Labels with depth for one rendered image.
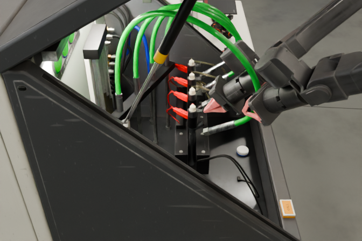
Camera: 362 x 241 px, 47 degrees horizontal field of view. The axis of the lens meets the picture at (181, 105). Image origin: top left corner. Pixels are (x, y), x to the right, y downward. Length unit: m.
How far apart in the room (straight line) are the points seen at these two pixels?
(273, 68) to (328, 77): 0.10
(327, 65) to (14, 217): 0.71
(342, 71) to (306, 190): 1.79
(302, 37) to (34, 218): 0.73
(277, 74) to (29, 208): 0.57
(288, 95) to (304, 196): 1.67
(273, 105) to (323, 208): 1.60
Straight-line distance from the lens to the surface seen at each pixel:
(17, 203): 0.94
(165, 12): 0.93
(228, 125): 1.02
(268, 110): 0.91
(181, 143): 1.22
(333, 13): 1.06
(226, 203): 0.88
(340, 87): 0.77
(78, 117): 0.74
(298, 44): 1.04
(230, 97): 1.07
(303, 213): 2.39
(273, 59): 0.80
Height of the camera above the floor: 1.81
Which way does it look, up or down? 37 degrees down
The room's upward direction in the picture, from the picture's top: straight up
